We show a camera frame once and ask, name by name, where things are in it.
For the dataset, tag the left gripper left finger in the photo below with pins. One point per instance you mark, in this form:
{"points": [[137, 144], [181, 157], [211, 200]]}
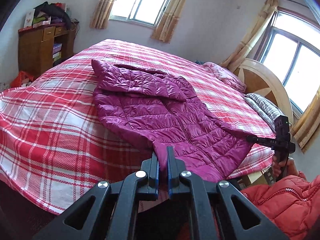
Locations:
{"points": [[107, 210]]}

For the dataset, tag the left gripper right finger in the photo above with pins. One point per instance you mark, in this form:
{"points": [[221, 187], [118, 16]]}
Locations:
{"points": [[216, 210]]}

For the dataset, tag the magenta puffer jacket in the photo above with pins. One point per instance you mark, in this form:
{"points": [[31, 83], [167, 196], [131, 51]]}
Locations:
{"points": [[152, 110]]}

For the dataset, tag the person's right hand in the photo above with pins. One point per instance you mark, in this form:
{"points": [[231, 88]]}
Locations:
{"points": [[289, 164]]}

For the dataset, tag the striped pillow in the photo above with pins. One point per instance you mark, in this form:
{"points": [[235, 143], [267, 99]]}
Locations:
{"points": [[267, 110]]}

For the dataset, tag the red puffer jacket sleeve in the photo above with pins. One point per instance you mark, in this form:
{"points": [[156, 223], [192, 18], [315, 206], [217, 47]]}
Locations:
{"points": [[291, 203]]}

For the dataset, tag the wooden headboard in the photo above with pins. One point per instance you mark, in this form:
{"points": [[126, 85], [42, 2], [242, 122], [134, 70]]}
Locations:
{"points": [[260, 80]]}

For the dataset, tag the red plaid bed sheet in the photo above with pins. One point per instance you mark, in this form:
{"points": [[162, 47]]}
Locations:
{"points": [[54, 148]]}

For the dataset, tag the pink floral quilt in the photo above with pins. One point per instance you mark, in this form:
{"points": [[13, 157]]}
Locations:
{"points": [[225, 76]]}

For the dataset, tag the side window beige curtain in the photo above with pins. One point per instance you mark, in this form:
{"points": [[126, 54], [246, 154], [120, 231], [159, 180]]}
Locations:
{"points": [[252, 36]]}

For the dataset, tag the orange plastic bag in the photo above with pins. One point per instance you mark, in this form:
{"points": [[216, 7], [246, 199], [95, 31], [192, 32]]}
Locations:
{"points": [[23, 79]]}

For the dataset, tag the right beige curtain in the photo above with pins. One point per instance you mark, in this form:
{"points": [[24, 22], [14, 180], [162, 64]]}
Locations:
{"points": [[168, 22]]}

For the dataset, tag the stacked boxes in desk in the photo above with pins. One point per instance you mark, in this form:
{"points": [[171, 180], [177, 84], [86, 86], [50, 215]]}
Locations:
{"points": [[57, 52]]}

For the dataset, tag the wooden desk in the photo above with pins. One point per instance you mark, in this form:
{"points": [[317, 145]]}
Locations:
{"points": [[35, 47]]}

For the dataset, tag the left beige curtain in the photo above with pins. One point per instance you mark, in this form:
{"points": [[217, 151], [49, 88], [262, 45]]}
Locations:
{"points": [[101, 14]]}

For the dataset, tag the window with sliding panes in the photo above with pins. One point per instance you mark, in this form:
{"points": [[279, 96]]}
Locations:
{"points": [[145, 12]]}

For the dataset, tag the black jacket on desk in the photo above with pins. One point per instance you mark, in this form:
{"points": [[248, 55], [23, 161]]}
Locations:
{"points": [[53, 10]]}

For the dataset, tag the white box on desk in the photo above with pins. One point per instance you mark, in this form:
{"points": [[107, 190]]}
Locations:
{"points": [[28, 22]]}

